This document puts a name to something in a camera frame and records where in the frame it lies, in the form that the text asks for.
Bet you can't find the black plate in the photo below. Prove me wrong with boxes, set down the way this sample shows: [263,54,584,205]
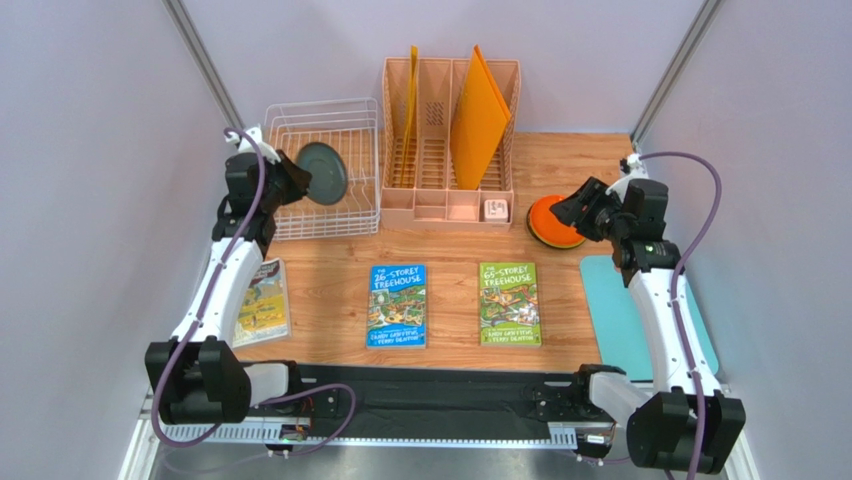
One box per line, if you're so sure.
[296,142,348,206]

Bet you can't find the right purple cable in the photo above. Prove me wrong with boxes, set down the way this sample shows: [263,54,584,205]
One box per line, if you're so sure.
[575,151,724,480]

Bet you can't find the teal cutting board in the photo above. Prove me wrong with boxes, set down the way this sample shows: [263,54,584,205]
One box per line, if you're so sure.
[578,254,720,382]

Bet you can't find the yellow book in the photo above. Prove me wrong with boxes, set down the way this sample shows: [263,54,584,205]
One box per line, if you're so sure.
[231,259,292,349]

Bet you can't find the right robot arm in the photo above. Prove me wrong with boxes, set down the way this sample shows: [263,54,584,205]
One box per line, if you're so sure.
[550,177,746,478]

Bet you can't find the thin orange folder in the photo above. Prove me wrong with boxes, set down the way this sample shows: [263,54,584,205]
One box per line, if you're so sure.
[401,45,419,186]

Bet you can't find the aluminium frame rail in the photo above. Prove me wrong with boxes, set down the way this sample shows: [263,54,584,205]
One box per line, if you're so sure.
[139,375,743,451]

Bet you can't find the white power adapter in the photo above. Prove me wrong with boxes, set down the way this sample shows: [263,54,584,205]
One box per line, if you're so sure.
[482,199,510,223]

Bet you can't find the black base mat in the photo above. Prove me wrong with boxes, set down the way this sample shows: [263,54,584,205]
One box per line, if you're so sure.
[239,362,617,441]

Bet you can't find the lime green plate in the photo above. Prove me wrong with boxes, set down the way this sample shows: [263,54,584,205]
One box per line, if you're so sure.
[536,229,586,250]

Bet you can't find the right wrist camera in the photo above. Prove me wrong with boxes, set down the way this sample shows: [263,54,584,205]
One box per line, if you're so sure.
[606,153,649,201]

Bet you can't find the pink plastic file organizer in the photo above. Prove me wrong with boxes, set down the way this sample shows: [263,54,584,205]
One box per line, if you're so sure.
[380,57,515,232]

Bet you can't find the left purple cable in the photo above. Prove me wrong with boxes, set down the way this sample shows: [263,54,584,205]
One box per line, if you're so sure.
[150,127,358,459]

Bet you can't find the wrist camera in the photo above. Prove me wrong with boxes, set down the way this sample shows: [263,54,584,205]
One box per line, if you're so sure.
[224,124,281,164]
[606,153,649,201]

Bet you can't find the purple cable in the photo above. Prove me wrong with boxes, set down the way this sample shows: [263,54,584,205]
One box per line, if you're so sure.
[575,151,724,480]
[150,127,358,459]

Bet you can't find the orange plate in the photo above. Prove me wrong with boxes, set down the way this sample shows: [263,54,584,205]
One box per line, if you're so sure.
[526,195,579,235]

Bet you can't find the large orange folder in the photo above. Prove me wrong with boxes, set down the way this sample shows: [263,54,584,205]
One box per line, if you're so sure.
[450,44,511,190]

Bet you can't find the blue treehouse book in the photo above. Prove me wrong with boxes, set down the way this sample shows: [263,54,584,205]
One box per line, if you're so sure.
[365,264,428,349]

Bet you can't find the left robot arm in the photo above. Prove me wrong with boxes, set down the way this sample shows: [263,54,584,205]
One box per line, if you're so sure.
[144,150,311,425]

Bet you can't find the green treehouse book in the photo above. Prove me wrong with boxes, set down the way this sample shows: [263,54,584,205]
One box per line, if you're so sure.
[478,262,543,347]

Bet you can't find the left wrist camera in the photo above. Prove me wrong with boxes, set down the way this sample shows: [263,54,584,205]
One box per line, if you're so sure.
[224,124,281,164]

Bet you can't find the white wire dish rack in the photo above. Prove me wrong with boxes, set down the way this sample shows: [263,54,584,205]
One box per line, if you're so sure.
[263,97,380,242]

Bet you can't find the red floral plate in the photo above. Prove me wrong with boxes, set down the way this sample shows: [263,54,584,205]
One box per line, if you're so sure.
[525,216,539,241]

